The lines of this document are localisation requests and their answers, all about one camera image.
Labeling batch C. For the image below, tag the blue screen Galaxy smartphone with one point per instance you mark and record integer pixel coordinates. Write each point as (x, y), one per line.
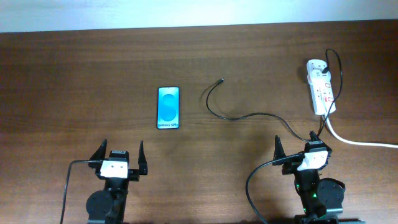
(168, 107)

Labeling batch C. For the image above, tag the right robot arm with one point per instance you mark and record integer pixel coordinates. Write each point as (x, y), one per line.
(321, 198)

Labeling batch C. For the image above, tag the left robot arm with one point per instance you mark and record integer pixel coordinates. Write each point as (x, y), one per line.
(108, 205)

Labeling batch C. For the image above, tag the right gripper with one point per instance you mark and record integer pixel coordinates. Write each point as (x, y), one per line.
(290, 167)

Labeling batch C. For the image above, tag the white power strip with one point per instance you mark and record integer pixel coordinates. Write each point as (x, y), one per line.
(320, 87)

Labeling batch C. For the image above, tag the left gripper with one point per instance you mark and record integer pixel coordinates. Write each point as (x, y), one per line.
(133, 174)

